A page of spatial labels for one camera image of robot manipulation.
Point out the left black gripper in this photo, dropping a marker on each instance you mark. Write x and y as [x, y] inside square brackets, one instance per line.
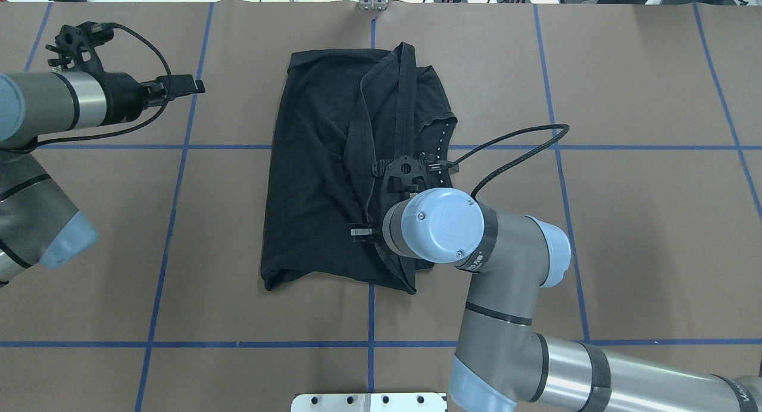
[124, 91]

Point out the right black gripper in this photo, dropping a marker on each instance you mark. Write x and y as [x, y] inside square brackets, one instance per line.
[361, 231]

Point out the black printed t-shirt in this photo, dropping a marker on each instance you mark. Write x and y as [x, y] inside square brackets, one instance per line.
[341, 111]

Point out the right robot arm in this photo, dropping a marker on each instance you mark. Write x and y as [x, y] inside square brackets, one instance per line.
[500, 359]

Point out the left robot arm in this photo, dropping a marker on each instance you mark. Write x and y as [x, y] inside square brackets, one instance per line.
[41, 225]

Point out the brown paper table cover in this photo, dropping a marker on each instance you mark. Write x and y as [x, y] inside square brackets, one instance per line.
[657, 182]

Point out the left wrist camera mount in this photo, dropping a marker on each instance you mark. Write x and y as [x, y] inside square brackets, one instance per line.
[75, 47]

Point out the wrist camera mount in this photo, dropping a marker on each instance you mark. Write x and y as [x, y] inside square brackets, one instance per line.
[409, 175]
[75, 47]

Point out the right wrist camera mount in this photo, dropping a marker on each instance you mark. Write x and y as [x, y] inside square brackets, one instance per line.
[409, 175]

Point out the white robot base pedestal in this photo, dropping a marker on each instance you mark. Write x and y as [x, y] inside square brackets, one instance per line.
[386, 401]

